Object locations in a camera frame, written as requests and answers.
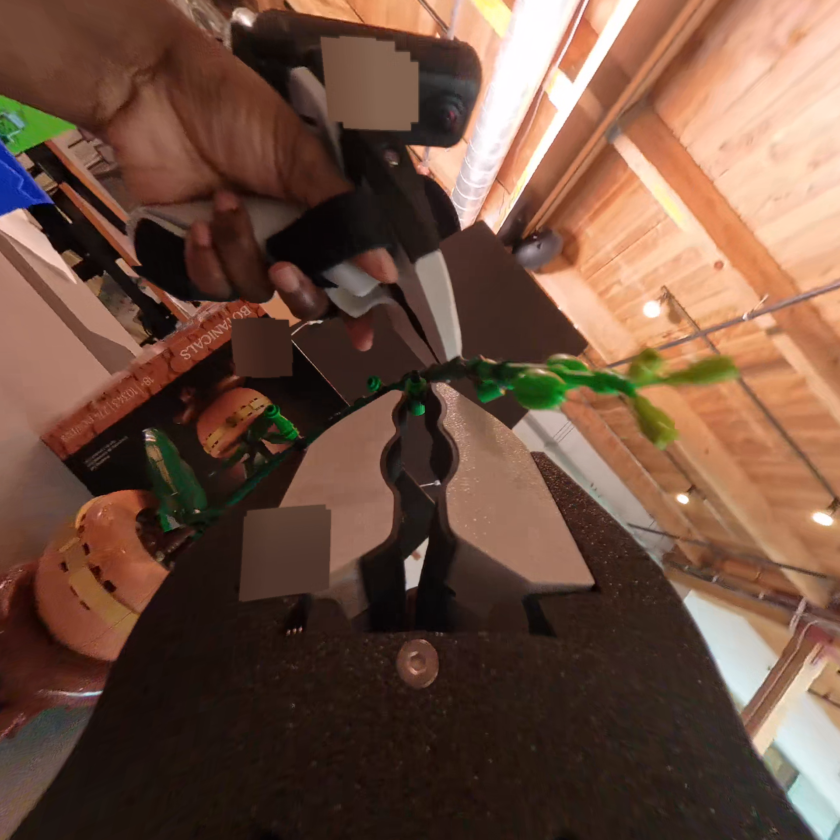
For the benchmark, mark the orange toy-brick pumpkin model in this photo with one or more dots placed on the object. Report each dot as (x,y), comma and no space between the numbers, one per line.
(85,577)

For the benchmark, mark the silver ventilation duct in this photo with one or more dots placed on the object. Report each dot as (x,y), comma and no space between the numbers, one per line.
(498,131)

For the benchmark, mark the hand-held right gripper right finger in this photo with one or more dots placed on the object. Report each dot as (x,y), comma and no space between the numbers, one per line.
(505,498)

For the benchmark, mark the person's left forearm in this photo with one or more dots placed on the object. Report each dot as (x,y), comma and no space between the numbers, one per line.
(58,52)

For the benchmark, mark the dark dome ceiling fixture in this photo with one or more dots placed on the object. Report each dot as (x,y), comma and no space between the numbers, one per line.
(537,248)

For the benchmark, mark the grey desk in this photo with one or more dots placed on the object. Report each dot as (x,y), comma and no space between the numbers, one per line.
(32,472)

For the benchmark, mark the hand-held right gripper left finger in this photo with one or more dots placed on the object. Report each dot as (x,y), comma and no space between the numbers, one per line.
(341,465)

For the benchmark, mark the dark orchid print box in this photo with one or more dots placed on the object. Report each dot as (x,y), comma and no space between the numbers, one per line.
(498,315)

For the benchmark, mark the person's left hand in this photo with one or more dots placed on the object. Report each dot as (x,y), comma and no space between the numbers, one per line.
(216,131)

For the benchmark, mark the dark green brick leaf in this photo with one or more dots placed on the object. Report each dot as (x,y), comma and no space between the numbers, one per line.
(173,478)

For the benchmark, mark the green brick plant stem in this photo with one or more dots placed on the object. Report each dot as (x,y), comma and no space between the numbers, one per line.
(537,386)

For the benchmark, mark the bright green sheet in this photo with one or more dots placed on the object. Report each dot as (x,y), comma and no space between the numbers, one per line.
(32,123)

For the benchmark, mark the blue plastic bin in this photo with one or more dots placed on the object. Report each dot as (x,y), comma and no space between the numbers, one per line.
(18,180)

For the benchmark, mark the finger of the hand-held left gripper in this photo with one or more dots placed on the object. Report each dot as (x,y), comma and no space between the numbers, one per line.
(438,295)

